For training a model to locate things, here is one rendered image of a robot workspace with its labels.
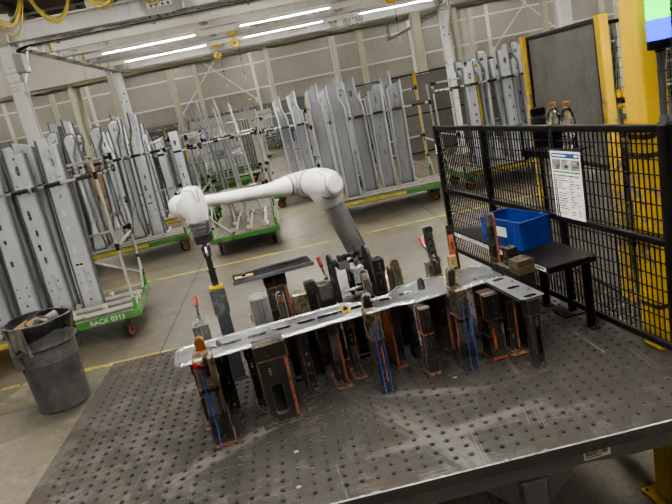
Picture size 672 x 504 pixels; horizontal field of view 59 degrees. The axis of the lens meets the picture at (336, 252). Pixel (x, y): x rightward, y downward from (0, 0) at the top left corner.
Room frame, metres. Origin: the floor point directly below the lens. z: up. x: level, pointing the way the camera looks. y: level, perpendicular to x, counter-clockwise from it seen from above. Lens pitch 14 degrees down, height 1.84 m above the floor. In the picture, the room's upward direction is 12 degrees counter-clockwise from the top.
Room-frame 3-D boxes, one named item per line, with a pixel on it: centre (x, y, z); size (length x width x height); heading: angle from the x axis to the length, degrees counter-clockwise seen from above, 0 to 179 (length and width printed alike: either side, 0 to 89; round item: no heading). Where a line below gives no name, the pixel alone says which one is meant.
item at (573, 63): (4.31, -1.84, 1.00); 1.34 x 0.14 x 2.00; 3
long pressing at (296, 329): (2.31, 0.03, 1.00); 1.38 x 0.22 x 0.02; 101
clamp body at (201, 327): (2.38, 0.62, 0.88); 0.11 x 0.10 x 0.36; 11
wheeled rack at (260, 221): (9.25, 1.27, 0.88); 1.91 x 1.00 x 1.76; 4
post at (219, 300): (2.56, 0.56, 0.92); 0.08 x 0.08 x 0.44; 11
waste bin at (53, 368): (4.34, 2.31, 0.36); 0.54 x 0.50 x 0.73; 3
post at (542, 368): (2.07, -0.67, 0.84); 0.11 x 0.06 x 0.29; 11
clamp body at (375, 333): (2.16, -0.08, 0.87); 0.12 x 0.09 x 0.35; 11
